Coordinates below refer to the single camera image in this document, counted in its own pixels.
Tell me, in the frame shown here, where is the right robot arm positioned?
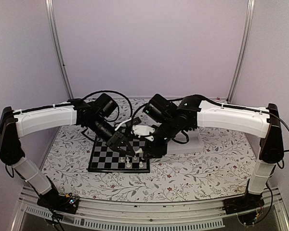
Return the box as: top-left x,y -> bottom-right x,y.
143,94 -> 286,210

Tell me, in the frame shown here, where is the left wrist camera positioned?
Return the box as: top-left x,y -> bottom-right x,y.
115,117 -> 141,131

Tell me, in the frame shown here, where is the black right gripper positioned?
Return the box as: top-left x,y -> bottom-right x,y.
141,118 -> 178,161

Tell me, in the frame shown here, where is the floral table mat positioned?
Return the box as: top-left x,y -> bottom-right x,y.
41,126 -> 256,202

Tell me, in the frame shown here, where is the aluminium front rail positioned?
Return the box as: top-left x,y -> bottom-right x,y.
11,187 -> 289,231

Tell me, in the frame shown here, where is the right metal frame post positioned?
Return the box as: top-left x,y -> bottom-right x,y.
227,0 -> 255,103

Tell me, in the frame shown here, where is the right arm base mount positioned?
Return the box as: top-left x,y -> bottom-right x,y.
222,192 -> 264,226

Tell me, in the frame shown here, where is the left metal frame post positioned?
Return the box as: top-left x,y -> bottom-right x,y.
45,0 -> 74,99

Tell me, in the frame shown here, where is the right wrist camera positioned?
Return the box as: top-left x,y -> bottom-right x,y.
131,125 -> 155,141

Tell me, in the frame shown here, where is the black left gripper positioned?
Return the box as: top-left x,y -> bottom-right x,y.
86,115 -> 136,157

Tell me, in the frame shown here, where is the black grey chessboard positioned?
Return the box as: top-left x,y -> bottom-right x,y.
87,137 -> 150,173

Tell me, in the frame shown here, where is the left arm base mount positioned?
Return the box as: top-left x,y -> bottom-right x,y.
37,190 -> 80,214

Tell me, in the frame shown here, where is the white plastic tray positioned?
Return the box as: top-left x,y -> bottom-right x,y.
167,129 -> 204,155

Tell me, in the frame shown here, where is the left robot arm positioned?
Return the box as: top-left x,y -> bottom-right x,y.
0,91 -> 134,209

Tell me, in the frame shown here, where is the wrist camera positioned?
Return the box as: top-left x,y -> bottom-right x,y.
115,117 -> 141,131
131,125 -> 155,141

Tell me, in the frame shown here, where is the metal frame post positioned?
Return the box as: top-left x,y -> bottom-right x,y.
45,0 -> 74,99
227,0 -> 255,103

